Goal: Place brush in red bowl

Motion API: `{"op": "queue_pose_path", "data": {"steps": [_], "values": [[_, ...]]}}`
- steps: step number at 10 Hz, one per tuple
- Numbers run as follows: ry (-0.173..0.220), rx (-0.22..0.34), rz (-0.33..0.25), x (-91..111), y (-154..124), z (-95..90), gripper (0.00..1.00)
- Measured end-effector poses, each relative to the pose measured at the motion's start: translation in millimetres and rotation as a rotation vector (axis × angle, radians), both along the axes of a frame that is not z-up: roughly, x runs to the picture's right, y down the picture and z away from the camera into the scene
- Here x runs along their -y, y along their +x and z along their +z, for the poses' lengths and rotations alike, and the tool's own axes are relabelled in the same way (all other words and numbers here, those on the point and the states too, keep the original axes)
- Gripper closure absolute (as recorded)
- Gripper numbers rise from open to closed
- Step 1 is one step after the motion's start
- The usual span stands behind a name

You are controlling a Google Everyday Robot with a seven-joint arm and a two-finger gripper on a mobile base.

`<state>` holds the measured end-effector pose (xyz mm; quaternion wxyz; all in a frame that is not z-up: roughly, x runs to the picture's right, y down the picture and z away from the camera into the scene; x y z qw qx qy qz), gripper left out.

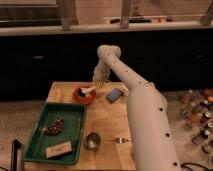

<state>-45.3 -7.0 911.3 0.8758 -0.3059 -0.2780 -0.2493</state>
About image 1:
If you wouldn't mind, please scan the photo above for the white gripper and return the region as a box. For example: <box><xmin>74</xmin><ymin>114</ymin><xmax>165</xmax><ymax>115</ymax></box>
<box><xmin>92</xmin><ymin>61</ymin><xmax>109</xmax><ymax>88</ymax></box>

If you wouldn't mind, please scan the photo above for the wooden block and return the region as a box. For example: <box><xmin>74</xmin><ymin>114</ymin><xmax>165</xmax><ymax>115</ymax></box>
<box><xmin>46</xmin><ymin>141</ymin><xmax>72</xmax><ymax>159</ymax></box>

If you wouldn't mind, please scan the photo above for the black chair frame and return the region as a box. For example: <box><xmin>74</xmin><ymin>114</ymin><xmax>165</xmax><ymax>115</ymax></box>
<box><xmin>10</xmin><ymin>139</ymin><xmax>24</xmax><ymax>171</ymax></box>

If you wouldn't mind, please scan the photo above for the blue sponge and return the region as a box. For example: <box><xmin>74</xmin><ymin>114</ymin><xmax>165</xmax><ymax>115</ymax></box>
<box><xmin>106</xmin><ymin>88</ymin><xmax>123</xmax><ymax>103</ymax></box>

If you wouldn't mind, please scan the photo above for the white handled brush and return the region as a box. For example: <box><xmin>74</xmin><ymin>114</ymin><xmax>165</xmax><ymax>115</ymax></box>
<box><xmin>78</xmin><ymin>86</ymin><xmax>95</xmax><ymax>97</ymax></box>

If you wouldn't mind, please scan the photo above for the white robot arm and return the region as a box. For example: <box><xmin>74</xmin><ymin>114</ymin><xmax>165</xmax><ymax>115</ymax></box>
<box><xmin>93</xmin><ymin>45</ymin><xmax>181</xmax><ymax>171</ymax></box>

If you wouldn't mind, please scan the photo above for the red bowl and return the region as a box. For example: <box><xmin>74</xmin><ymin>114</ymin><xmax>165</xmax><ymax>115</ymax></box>
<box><xmin>72</xmin><ymin>87</ymin><xmax>96</xmax><ymax>105</ymax></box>

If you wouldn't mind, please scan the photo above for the green plastic tray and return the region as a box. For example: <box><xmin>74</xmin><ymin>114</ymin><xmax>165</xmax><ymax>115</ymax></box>
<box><xmin>24</xmin><ymin>103</ymin><xmax>87</xmax><ymax>165</ymax></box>

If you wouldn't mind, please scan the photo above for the bunch of red grapes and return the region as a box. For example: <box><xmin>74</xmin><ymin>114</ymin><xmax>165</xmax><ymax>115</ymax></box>
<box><xmin>43</xmin><ymin>116</ymin><xmax>64</xmax><ymax>136</ymax></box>

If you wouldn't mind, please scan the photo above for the spice bottle rack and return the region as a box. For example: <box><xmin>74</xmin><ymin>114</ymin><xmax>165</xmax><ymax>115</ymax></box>
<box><xmin>179</xmin><ymin>90</ymin><xmax>213</xmax><ymax>145</ymax></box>

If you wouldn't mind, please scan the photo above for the small metal cup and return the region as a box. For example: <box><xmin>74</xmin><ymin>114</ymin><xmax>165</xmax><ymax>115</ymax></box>
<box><xmin>85</xmin><ymin>132</ymin><xmax>101</xmax><ymax>151</ymax></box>

